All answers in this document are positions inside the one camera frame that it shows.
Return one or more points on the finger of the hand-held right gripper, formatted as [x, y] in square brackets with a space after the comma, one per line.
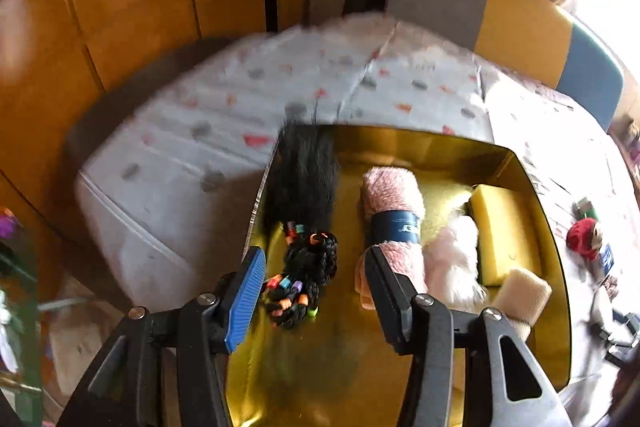
[622, 337]

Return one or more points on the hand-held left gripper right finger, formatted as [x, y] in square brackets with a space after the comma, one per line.
[387, 292]

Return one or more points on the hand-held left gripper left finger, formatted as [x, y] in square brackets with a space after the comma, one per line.
[245, 297]

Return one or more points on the white fluffy bundle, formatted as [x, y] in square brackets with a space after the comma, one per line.
[452, 257]

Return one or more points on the blue printed packet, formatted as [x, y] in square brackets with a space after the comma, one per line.
[607, 257]

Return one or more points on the pink towel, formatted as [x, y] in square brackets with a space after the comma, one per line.
[392, 202]

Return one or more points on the red box with gold interior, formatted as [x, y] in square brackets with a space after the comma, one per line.
[320, 372]

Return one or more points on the small red-hatted doll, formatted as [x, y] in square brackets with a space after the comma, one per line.
[582, 239]

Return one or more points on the beige sponge block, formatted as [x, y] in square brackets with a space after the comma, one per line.
[522, 297]

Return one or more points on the black beaded hair wig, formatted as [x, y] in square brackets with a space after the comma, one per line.
[302, 192]

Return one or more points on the green and yellow sponge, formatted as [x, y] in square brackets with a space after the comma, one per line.
[505, 232]

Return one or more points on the printed bedsheet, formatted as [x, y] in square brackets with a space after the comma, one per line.
[200, 157]

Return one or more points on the purple artificial flower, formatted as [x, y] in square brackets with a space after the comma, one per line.
[7, 224]

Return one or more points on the grey yellow blue headboard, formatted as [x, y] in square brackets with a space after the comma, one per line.
[520, 27]

